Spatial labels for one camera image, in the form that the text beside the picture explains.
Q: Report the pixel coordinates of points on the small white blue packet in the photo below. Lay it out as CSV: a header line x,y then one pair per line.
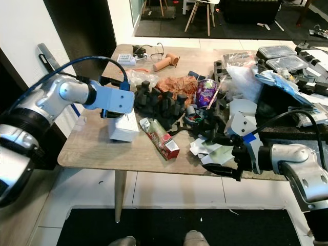
x,y
126,60

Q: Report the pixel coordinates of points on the black frame glasses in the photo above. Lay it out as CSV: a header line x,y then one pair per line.
x,y
156,56

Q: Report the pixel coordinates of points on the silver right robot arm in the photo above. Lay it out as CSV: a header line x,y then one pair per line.
x,y
294,164

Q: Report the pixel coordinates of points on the crumpled brown paper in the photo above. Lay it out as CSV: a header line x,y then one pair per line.
x,y
177,87

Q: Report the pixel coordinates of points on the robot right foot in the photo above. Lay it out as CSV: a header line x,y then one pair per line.
x,y
197,239

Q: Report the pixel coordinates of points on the wooden leg chair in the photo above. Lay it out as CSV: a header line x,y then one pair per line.
x,y
154,5

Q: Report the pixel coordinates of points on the white shell chair wooden legs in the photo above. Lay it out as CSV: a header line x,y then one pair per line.
x,y
205,4

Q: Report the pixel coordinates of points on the wooden table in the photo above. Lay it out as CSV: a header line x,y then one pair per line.
x,y
97,154

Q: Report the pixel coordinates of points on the grey metal bar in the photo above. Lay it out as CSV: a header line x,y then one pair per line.
x,y
50,59

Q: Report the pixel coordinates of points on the white curved plastic piece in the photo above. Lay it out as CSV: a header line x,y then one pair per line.
x,y
242,105

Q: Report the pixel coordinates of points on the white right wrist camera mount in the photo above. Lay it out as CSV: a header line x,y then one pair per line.
x,y
242,125

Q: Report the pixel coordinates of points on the small black device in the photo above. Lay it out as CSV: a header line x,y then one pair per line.
x,y
138,50

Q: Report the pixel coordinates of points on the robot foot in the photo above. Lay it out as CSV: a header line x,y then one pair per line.
x,y
197,239
122,241

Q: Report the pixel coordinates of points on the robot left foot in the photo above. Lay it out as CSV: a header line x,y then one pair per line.
x,y
122,241

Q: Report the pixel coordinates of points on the black foam tray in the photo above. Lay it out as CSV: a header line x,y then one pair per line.
x,y
315,56

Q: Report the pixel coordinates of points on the clear plastic food container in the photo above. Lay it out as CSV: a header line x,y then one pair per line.
x,y
238,59

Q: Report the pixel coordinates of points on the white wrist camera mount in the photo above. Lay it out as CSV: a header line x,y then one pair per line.
x,y
113,98
242,125

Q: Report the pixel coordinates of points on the small white carton box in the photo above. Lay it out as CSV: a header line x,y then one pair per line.
x,y
124,128

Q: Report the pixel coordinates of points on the large black case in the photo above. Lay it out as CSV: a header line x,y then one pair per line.
x,y
274,113

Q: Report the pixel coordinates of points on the clear plastic bag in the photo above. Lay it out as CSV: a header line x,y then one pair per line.
x,y
246,82

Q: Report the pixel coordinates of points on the black sofa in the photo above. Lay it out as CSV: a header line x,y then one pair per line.
x,y
248,10

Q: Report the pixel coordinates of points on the black foam insert piece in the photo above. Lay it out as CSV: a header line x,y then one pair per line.
x,y
215,120

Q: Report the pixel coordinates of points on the black floor mat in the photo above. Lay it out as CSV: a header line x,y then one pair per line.
x,y
174,225

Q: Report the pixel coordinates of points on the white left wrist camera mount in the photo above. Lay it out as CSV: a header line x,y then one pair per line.
x,y
113,98

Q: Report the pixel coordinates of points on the white paper scraps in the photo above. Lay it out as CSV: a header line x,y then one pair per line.
x,y
210,152

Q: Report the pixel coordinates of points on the black plastic food container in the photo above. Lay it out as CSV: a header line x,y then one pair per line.
x,y
287,63
277,51

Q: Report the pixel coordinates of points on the purple printed cup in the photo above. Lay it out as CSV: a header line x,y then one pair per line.
x,y
206,92

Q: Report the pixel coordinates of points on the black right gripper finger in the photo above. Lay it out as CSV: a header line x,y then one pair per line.
x,y
221,142
223,172

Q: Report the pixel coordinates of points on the red drink carton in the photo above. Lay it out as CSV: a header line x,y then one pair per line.
x,y
163,141

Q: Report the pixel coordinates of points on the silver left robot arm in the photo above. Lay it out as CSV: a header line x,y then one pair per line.
x,y
25,154

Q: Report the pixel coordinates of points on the small grey can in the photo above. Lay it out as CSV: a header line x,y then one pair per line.
x,y
192,113

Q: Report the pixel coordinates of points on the blue and white plastic bag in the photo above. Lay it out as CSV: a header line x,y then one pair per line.
x,y
284,84

